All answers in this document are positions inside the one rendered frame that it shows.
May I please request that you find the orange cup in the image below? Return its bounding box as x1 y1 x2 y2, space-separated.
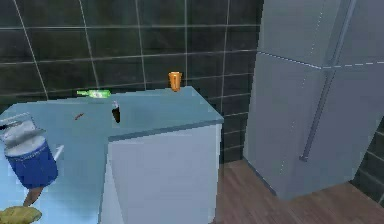
168 71 183 93

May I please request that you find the white counter cabinet blue top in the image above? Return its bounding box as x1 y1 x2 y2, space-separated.
0 85 225 224

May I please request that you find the dark pepper shaker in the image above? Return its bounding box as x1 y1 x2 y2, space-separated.
111 100 122 124

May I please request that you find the green glass bottle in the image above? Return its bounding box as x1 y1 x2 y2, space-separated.
76 89 112 99

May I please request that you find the grey fridge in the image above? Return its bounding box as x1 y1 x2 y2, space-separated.
242 0 384 201

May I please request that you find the white thin stick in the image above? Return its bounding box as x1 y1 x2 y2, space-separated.
53 144 65 162

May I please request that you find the yellow green lumpy food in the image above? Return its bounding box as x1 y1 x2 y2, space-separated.
0 205 43 224

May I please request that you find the grey fridge handle bar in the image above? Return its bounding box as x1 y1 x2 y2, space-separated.
298 0 358 163

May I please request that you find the brown wooden handle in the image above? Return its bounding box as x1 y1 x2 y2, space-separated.
22 186 45 208

